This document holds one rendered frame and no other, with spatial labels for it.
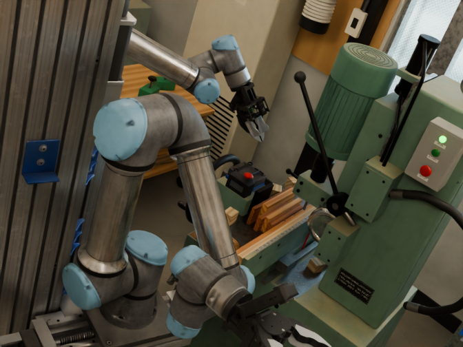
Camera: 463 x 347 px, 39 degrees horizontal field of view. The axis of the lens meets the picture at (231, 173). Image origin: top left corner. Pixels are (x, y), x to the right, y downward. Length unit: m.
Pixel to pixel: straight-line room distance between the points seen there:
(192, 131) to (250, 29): 2.18
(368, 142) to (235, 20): 1.83
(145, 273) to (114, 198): 0.28
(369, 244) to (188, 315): 0.77
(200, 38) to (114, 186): 2.46
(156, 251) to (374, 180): 0.61
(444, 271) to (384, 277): 1.60
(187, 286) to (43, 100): 0.49
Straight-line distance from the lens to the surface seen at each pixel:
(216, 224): 1.40
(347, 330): 2.02
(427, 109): 1.77
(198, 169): 1.39
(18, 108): 1.42
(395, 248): 1.92
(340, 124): 1.92
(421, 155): 1.74
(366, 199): 1.81
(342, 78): 1.88
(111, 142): 1.31
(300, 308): 2.02
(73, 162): 1.55
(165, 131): 1.32
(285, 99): 3.80
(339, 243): 1.88
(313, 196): 2.08
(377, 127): 1.88
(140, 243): 1.62
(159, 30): 4.43
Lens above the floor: 2.05
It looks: 30 degrees down
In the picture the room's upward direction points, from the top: 19 degrees clockwise
